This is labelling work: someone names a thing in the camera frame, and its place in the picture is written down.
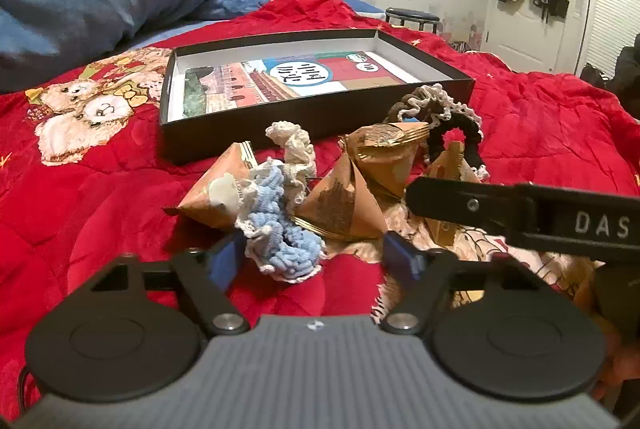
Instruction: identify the small white round object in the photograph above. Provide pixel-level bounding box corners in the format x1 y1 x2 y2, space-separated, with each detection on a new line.
207 174 241 210

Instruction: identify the brown pyramid paper packet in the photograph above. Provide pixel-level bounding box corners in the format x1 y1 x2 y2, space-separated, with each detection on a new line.
342 121 431 200
425 140 486 249
295 154 388 242
162 141 258 230

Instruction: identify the black bag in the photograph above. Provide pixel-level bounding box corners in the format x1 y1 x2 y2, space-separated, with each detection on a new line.
580 34 640 110

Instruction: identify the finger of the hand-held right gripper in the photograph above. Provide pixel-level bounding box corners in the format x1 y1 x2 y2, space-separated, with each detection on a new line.
406 176 532 236

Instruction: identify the black scrunchie with cream lace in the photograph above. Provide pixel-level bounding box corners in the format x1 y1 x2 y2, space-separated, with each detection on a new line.
412 84 488 182

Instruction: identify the colourful printed card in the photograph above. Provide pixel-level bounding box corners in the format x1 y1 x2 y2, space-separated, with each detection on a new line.
182 51 418 117

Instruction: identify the shallow black cardboard box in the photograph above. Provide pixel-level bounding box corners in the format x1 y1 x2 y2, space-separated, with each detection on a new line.
159 28 476 166

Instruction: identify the brown scrunchie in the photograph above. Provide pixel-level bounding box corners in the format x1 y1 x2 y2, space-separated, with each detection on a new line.
387 93 431 122

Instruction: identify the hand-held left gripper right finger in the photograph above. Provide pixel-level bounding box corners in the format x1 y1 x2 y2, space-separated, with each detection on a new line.
372 231 546 336

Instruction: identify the red printed quilt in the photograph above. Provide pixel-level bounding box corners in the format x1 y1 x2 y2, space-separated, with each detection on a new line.
0 0 640 410

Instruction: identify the white louvered closet door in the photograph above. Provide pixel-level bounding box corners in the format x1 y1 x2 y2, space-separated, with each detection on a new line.
582 0 640 80

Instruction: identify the person's right hand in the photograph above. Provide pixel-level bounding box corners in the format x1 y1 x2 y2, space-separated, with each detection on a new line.
592 340 640 415

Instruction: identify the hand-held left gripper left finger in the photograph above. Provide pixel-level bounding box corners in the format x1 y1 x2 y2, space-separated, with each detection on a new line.
90 235 251 336

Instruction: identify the black round stool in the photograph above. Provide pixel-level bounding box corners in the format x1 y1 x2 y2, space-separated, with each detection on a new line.
385 7 441 34

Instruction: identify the blue scrunchie with white lace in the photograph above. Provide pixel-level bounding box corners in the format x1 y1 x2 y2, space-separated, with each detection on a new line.
235 159 326 284

